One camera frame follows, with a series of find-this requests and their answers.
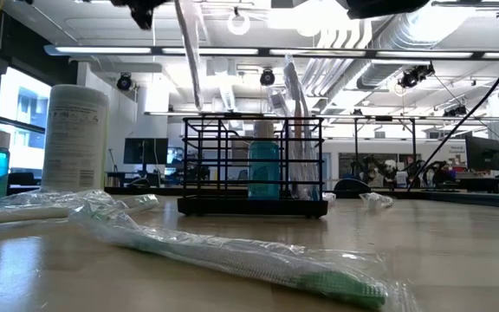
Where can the black background metal frame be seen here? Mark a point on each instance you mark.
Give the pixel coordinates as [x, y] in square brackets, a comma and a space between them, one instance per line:
[356, 147]

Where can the black ceiling track lights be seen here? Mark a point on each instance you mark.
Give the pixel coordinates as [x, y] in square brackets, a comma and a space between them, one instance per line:
[410, 79]

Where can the black ceiling spotlight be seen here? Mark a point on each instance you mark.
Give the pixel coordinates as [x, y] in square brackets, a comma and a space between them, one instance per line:
[124, 82]
[267, 78]

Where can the silver ventilation duct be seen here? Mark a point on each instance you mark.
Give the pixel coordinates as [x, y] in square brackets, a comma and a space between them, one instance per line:
[388, 52]

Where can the long ceiling light bar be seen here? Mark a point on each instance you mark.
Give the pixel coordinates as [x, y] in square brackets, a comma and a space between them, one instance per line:
[102, 50]

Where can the black computer monitor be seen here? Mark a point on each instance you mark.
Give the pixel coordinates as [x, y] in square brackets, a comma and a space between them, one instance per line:
[483, 154]
[145, 151]

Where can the white wipes canister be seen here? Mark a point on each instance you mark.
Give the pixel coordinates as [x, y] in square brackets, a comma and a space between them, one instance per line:
[75, 143]

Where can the black chair back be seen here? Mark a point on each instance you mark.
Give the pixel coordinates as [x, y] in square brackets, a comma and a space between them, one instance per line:
[351, 186]

